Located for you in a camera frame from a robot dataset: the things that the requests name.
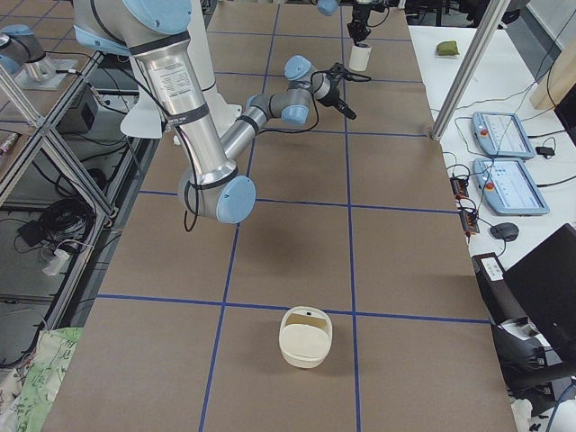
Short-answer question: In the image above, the green cloth pouch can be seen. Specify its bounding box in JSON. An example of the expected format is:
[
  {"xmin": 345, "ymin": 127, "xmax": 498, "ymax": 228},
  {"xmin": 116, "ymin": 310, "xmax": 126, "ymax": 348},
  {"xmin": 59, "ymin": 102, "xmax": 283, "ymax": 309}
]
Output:
[{"xmin": 436, "ymin": 40, "xmax": 460, "ymax": 57}]

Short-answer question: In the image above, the orange black power strip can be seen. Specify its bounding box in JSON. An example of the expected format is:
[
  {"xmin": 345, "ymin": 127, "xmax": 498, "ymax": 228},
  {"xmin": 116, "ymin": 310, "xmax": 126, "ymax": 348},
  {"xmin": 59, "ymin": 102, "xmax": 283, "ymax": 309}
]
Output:
[{"xmin": 449, "ymin": 175, "xmax": 480, "ymax": 238}]

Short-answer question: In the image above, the aluminium frame post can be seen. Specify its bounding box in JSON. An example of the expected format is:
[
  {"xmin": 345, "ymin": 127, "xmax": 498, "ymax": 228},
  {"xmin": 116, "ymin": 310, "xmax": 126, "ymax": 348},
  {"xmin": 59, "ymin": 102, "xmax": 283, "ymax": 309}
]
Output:
[{"xmin": 429, "ymin": 0, "xmax": 511, "ymax": 141}]

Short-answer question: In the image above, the wooden board panel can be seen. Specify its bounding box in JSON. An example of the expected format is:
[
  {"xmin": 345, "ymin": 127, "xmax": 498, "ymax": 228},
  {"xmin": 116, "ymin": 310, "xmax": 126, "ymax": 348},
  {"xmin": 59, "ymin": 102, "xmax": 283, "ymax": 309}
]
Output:
[{"xmin": 534, "ymin": 0, "xmax": 576, "ymax": 111}]

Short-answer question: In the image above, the lower blue teach pendant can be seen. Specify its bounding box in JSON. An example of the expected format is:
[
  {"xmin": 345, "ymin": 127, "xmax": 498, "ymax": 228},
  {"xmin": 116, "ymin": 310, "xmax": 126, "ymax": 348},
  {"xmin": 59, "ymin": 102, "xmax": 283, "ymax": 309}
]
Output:
[{"xmin": 472, "ymin": 157, "xmax": 550, "ymax": 216}]

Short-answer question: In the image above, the white mug with HOME print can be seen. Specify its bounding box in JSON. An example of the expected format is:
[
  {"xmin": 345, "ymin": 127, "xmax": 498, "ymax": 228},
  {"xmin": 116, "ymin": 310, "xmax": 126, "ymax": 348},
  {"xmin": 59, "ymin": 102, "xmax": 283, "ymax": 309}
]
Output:
[{"xmin": 348, "ymin": 43, "xmax": 372, "ymax": 72}]

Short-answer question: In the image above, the cream white basket bin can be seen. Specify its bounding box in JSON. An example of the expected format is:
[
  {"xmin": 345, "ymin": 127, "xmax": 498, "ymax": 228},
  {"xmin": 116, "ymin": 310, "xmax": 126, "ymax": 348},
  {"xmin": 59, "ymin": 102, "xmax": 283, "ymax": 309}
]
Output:
[{"xmin": 278, "ymin": 306, "xmax": 333, "ymax": 369}]

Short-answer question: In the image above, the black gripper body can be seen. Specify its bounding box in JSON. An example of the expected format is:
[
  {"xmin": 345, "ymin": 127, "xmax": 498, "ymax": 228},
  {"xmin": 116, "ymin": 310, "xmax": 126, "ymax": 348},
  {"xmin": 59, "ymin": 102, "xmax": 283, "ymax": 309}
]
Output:
[
  {"xmin": 319, "ymin": 62, "xmax": 346, "ymax": 108},
  {"xmin": 350, "ymin": 4, "xmax": 372, "ymax": 28}
]

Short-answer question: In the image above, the black computer mouse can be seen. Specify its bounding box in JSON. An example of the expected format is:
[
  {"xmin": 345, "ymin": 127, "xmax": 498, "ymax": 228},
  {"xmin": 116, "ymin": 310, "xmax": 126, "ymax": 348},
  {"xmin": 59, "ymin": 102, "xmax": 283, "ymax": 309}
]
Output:
[{"xmin": 490, "ymin": 222, "xmax": 519, "ymax": 242}]

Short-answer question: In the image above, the green patterned cloth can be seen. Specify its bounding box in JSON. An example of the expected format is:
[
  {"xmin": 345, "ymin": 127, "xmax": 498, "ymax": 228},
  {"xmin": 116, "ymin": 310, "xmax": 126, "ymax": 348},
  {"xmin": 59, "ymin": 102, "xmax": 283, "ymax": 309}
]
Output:
[{"xmin": 1, "ymin": 327, "xmax": 83, "ymax": 431}]

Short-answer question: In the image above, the blue teach pendant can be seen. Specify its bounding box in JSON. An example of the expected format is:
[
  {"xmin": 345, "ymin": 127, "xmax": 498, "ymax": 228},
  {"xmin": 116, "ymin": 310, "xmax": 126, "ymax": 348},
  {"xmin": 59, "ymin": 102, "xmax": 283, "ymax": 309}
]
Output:
[
  {"xmin": 472, "ymin": 112, "xmax": 536, "ymax": 160},
  {"xmin": 472, "ymin": 157, "xmax": 550, "ymax": 216}
]

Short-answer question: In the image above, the upper blue teach pendant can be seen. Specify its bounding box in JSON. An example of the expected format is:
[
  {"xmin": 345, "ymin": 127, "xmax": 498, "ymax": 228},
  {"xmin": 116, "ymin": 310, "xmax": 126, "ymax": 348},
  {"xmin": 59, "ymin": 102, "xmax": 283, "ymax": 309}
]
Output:
[{"xmin": 472, "ymin": 112, "xmax": 536, "ymax": 160}]

